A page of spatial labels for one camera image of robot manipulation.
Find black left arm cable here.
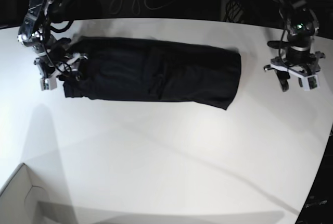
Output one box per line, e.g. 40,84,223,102
267,28,291,66

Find white cardboard box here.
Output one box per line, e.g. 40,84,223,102
1,163,52,224

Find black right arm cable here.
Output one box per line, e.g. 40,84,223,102
41,18,76,79

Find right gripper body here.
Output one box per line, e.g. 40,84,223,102
33,48,88,91

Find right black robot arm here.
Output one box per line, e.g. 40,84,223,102
17,0,88,91

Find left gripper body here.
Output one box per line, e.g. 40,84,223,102
264,47,326,91

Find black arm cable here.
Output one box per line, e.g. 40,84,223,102
41,18,76,79
267,28,291,66

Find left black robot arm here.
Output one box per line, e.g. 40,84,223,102
264,0,326,92

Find black t-shirt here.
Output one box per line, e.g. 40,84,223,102
63,37,241,110

